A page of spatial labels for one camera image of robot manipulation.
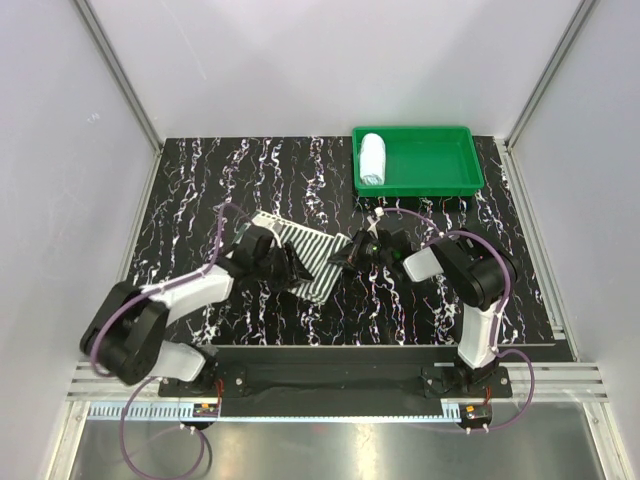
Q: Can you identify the light blue towel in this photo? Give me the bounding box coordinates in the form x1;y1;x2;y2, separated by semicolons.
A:
358;133;386;186

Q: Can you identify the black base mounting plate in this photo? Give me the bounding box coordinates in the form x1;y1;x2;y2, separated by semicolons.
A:
159;346;513;400

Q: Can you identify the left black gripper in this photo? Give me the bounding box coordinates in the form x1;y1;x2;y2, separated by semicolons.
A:
253;242;314;293

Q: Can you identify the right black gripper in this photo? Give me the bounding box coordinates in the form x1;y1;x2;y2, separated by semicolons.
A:
328;228;393;274

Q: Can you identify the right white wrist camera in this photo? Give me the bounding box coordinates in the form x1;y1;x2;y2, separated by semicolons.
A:
367;207;385;236

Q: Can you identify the black marble pattern mat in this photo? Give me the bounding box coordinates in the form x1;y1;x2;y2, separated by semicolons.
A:
128;136;554;346

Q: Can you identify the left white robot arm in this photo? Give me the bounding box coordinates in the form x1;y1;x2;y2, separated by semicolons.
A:
79;225;314;396

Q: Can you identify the green plastic tray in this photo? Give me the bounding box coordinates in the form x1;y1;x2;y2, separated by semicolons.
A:
352;126;485;197

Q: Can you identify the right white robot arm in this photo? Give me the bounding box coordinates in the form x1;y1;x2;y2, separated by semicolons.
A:
329;229;519;398

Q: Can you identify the green white striped towel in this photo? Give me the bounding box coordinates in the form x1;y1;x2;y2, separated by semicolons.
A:
251;210;351;305

